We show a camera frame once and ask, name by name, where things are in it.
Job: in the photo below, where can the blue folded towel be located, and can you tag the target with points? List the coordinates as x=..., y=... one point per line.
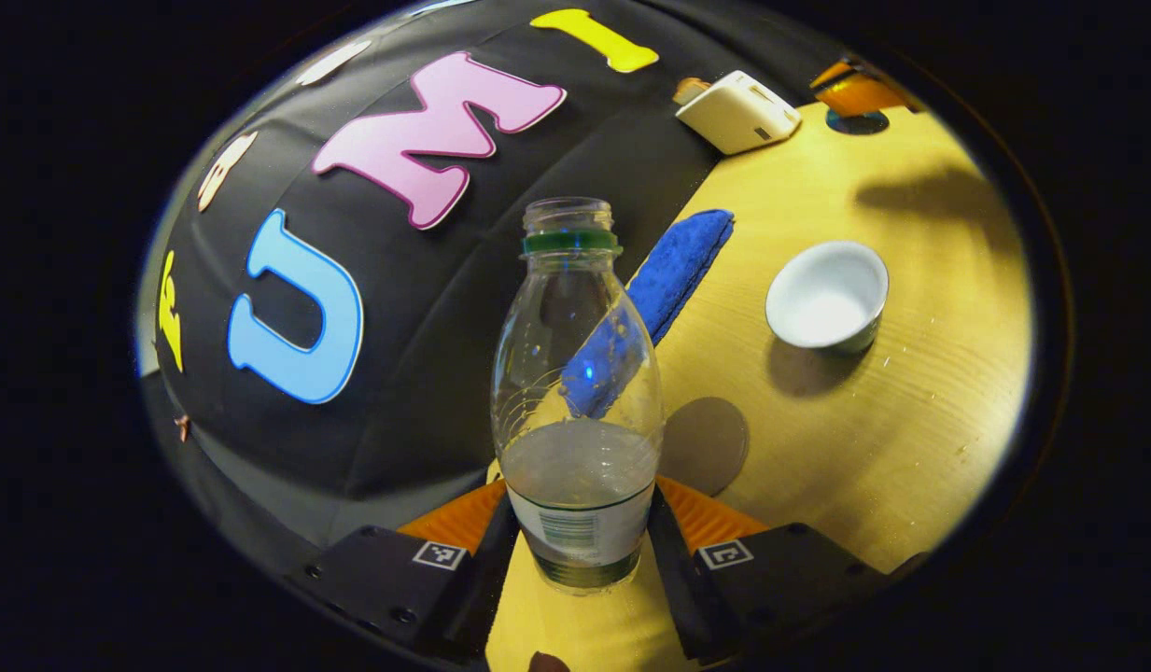
x=678, y=266

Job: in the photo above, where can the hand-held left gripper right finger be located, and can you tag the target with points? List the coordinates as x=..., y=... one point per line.
x=673, y=579

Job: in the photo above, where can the black backdrop cloth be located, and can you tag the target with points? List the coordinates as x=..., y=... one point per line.
x=426, y=355

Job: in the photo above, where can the copper backdrop clip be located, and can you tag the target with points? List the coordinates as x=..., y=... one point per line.
x=181, y=427

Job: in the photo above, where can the clear plastic water bottle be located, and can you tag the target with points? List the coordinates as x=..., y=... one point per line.
x=575, y=467

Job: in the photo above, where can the white toaster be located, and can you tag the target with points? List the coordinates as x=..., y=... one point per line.
x=738, y=117

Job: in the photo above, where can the toast slice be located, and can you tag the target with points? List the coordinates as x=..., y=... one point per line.
x=692, y=90

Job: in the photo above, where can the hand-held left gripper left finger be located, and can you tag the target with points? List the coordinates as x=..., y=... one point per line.
x=496, y=579

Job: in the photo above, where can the round grey coaster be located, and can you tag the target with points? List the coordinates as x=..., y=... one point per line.
x=710, y=448

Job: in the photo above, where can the white-lined teacup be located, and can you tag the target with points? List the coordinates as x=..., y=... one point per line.
x=822, y=303

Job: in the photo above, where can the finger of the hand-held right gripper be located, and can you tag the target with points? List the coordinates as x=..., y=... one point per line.
x=860, y=93

